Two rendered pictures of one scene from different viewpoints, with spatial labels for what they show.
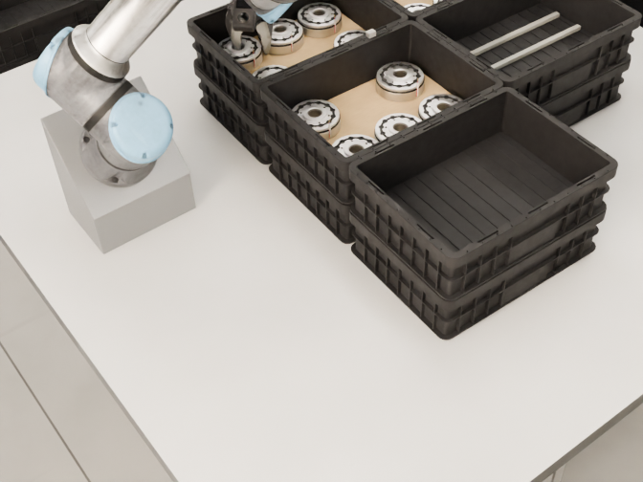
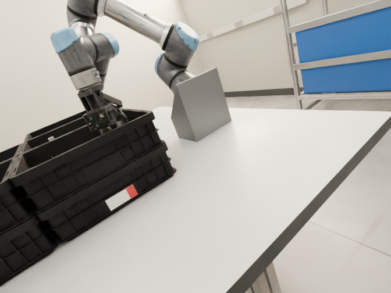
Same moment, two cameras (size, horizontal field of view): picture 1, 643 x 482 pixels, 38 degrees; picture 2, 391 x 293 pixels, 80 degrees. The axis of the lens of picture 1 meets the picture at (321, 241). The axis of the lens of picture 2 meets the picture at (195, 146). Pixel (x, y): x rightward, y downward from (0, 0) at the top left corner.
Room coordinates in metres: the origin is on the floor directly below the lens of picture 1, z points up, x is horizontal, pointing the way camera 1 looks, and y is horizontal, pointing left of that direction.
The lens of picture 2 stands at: (2.48, 0.43, 1.07)
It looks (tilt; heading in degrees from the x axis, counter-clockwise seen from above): 22 degrees down; 186
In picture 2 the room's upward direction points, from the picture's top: 20 degrees counter-clockwise
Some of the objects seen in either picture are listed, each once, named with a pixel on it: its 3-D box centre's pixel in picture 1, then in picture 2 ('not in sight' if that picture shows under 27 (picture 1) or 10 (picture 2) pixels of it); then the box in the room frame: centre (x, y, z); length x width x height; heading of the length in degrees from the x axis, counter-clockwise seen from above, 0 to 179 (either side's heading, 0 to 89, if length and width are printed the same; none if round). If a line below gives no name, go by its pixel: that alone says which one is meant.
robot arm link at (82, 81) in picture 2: not in sight; (87, 79); (1.78, 0.14, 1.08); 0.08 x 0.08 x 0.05
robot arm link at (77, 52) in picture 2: not in sight; (73, 52); (1.77, 0.13, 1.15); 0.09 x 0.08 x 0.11; 153
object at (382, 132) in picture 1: (400, 129); not in sight; (1.45, -0.17, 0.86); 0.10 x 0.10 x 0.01
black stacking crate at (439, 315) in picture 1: (475, 230); not in sight; (1.26, -0.30, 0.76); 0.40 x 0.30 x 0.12; 123
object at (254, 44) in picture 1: (238, 49); not in sight; (1.76, 0.17, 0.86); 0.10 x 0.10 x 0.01
